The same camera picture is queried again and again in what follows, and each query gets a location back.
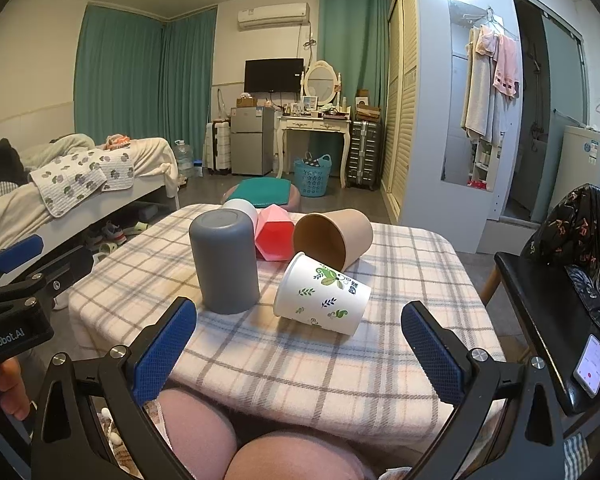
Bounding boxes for white dressing table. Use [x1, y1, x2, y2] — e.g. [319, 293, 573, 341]
[275, 111, 353, 189]

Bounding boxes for red faceted cup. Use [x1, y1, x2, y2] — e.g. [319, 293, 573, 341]
[254, 205, 296, 262]

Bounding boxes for blue laundry basket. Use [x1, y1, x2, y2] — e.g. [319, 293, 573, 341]
[293, 152, 333, 197]

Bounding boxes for leaf-print quilted blanket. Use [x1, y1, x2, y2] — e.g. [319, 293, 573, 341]
[28, 150, 136, 219]

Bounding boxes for plaid tablecloth table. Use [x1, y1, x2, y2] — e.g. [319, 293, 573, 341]
[68, 203, 507, 433]

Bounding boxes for white leaf-print paper cup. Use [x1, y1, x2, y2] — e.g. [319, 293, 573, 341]
[273, 252, 372, 337]

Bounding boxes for checked cloth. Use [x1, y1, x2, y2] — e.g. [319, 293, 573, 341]
[561, 432, 589, 480]

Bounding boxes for silver suitcase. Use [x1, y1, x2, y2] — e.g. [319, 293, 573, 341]
[346, 120, 384, 191]

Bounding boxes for green cushion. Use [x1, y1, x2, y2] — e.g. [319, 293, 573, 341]
[228, 177, 294, 209]

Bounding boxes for bed with beige bedding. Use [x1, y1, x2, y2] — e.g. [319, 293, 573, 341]
[0, 132, 181, 281]

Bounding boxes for person's legs in pink pants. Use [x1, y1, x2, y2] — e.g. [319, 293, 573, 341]
[152, 387, 381, 480]

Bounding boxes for white suitcase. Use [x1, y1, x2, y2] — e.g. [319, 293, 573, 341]
[202, 120, 233, 176]

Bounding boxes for grey plastic cup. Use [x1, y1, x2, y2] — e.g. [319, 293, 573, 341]
[189, 210, 261, 315]

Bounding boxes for silver mini fridge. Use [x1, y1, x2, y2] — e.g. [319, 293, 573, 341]
[230, 106, 276, 176]

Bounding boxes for teal cushion stool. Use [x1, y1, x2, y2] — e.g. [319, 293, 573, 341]
[222, 182, 304, 213]

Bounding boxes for black plastic bag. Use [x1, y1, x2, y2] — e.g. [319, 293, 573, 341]
[525, 183, 600, 346]

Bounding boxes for pile of shoes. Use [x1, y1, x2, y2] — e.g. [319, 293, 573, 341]
[81, 219, 153, 257]

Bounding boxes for large water bottle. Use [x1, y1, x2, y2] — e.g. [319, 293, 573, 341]
[173, 139, 196, 179]

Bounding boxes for smartphone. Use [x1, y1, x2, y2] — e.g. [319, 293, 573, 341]
[572, 334, 600, 399]

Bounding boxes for green curtain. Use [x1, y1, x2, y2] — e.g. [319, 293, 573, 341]
[74, 2, 166, 135]
[160, 7, 219, 137]
[318, 0, 392, 111]

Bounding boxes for person's left hand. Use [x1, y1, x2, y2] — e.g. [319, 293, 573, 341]
[0, 358, 37, 420]

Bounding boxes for white air conditioner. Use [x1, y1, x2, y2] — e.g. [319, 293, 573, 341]
[237, 2, 311, 31]

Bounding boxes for tall wall mirror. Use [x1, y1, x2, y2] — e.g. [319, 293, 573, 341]
[439, 0, 524, 194]

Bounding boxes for black television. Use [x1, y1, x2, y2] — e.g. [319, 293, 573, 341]
[244, 58, 305, 94]

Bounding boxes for white washing machine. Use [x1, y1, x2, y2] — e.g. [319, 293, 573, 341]
[547, 125, 600, 223]

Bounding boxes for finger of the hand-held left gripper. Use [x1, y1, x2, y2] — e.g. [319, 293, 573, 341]
[0, 234, 45, 288]
[0, 246, 96, 311]

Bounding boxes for white louvred wardrobe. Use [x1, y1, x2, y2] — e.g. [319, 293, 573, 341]
[379, 0, 518, 257]

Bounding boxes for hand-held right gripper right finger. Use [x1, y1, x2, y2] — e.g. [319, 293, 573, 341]
[372, 301, 572, 480]

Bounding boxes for brown paper cup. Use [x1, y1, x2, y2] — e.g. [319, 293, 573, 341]
[293, 208, 374, 272]

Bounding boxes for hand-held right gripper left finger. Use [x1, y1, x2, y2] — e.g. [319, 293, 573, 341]
[30, 296, 199, 480]

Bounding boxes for oval vanity mirror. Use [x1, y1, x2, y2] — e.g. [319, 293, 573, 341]
[302, 60, 342, 109]

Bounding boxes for white plastic cup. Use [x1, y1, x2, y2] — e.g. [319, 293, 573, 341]
[222, 198, 259, 228]

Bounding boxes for pink hanging towel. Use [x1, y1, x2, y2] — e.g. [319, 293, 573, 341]
[475, 24, 522, 99]

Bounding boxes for black chair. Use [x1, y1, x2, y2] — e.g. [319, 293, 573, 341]
[480, 251, 600, 441]

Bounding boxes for dark cloth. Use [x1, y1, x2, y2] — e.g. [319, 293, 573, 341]
[0, 138, 27, 187]

